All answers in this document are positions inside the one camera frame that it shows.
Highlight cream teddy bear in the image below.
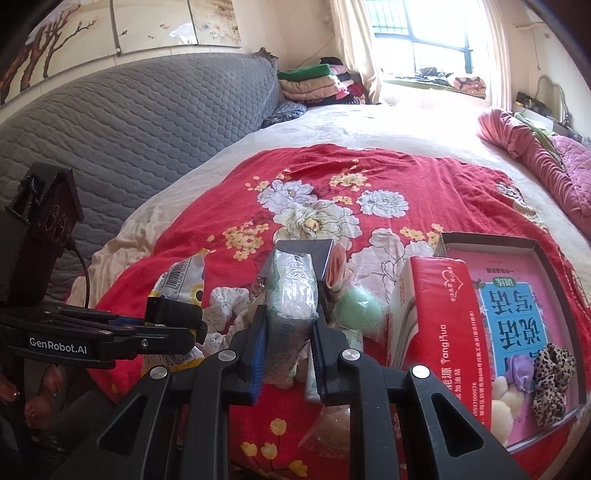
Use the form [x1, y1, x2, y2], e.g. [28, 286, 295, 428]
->
[490, 353, 536, 437]

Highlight window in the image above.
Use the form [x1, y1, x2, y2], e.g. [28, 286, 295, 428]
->
[365, 0, 476, 77]

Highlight white printed cloth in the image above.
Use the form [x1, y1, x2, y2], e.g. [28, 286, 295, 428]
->
[203, 286, 252, 356]

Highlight yellow snack packet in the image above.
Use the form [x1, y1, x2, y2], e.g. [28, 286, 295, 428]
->
[139, 248, 211, 377]

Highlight stack of folded clothes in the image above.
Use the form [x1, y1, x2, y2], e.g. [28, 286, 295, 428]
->
[277, 56, 370, 108]

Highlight clear green tissue packet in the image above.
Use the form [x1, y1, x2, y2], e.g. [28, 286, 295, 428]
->
[265, 249, 319, 384]

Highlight red floral blanket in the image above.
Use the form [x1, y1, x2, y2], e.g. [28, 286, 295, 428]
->
[92, 143, 591, 480]

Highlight person's foot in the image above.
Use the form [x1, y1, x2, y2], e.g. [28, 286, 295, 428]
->
[0, 367, 65, 428]

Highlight green cloth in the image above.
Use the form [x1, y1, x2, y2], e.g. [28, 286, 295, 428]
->
[515, 113, 555, 139]

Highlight small tissue packet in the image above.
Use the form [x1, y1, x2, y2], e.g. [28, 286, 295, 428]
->
[304, 355, 324, 403]

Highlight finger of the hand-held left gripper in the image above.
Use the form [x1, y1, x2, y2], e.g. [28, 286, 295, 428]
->
[110, 324, 208, 360]
[44, 295, 204, 333]

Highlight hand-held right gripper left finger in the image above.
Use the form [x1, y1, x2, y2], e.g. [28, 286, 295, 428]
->
[51, 305, 271, 480]

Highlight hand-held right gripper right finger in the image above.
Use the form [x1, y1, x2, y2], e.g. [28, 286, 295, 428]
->
[310, 318, 532, 480]

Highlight pink book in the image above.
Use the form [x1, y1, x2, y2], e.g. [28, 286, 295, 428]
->
[468, 265, 573, 450]

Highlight gray quilted headboard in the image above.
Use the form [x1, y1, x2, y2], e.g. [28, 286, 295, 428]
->
[0, 48, 282, 305]

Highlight bed with cream sheet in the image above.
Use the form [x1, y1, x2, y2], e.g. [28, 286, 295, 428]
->
[67, 104, 591, 324]

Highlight leopard print pouch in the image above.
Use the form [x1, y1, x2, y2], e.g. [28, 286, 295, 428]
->
[530, 344, 577, 426]

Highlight black device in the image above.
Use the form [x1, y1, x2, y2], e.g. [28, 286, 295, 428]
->
[515, 91, 552, 116]

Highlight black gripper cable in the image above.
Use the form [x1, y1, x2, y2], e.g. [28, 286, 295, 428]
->
[68, 239, 92, 311]

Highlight red tissue pack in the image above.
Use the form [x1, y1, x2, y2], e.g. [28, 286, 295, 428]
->
[385, 255, 497, 418]

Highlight cream curtain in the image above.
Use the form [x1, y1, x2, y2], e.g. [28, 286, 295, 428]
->
[330, 0, 386, 104]

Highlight pink quilt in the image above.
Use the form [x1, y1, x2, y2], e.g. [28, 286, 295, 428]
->
[475, 108, 591, 241]

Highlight tree wall painting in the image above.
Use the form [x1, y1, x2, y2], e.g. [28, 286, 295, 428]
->
[0, 0, 243, 107]

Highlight heart-shaped mirror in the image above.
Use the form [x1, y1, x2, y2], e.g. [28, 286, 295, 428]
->
[536, 74, 571, 125]

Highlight dark gray box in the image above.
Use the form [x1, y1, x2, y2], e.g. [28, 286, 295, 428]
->
[257, 239, 334, 319]

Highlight shallow cardboard box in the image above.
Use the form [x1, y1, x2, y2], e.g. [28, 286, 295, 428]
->
[433, 231, 585, 453]

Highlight pink cloth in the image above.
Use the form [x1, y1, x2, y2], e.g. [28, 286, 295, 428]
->
[324, 244, 355, 296]

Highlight dark patterned pillow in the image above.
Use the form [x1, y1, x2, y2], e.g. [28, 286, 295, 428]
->
[261, 100, 308, 130]

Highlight floral patterned cloth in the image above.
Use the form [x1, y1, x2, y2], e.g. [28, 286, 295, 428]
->
[450, 74, 488, 97]

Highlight light green ball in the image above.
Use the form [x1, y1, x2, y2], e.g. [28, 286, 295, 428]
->
[333, 286, 384, 340]

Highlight clear plastic bag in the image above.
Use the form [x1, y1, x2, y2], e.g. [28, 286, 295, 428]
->
[298, 406, 354, 462]

